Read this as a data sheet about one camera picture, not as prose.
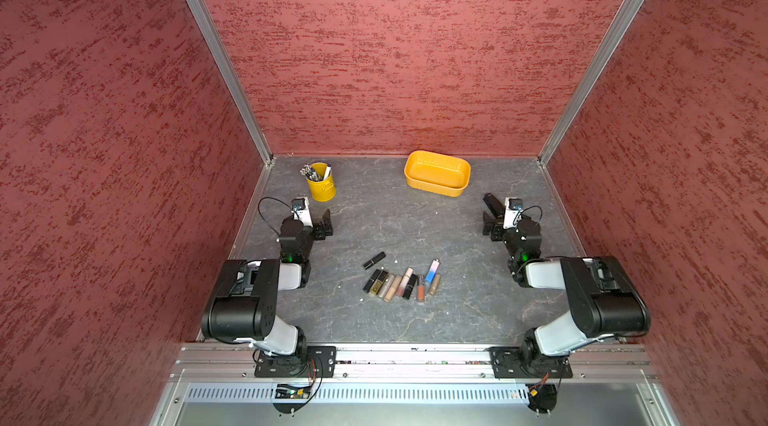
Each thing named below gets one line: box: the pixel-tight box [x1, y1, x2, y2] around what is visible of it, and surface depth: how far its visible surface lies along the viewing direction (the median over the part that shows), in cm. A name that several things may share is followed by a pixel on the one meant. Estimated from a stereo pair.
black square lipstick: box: [363, 268, 381, 293], surface depth 88 cm
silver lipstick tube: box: [378, 274, 395, 298], surface depth 87 cm
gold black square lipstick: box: [369, 270, 389, 297], surface depth 87 cm
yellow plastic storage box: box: [404, 150, 471, 197], surface depth 117 cm
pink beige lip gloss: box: [396, 267, 414, 297], surface depth 89 cm
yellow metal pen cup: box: [307, 162, 337, 202], surface depth 105 cm
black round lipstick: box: [402, 274, 419, 300], surface depth 88 cm
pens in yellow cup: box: [300, 164, 332, 182], surface depth 96 cm
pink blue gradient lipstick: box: [425, 258, 441, 284], surface depth 91 cm
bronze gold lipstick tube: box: [429, 273, 441, 297], surface depth 89 cm
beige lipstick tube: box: [384, 275, 403, 303], surface depth 87 cm
